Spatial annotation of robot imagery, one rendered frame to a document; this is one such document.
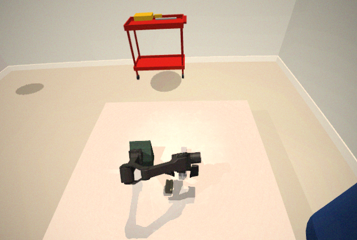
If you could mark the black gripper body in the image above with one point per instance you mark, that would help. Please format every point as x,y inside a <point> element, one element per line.
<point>194,170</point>

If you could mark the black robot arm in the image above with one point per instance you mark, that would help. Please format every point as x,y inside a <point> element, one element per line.
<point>180,162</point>

